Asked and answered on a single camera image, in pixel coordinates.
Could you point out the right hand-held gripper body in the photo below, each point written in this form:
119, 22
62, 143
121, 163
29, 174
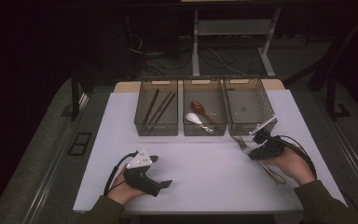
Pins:
272, 147

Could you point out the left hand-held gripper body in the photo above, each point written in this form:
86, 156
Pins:
140, 179

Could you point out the smoky clear plastic bin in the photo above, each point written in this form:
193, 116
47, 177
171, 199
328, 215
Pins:
209, 93
167, 127
248, 107

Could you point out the brown chopstick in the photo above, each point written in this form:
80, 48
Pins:
149, 109
161, 106

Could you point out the white spoon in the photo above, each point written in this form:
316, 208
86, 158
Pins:
192, 118

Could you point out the brown wooden spoon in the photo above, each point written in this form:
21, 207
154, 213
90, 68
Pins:
197, 107

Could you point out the person's left hand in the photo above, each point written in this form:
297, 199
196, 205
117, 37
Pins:
119, 191

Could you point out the person's right hand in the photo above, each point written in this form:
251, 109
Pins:
295, 165

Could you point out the white table sheet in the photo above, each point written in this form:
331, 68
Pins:
205, 174

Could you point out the black metal stand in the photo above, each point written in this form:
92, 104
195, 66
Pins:
74, 96
332, 93

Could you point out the white metal stand frame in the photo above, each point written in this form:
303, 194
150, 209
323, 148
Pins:
195, 46

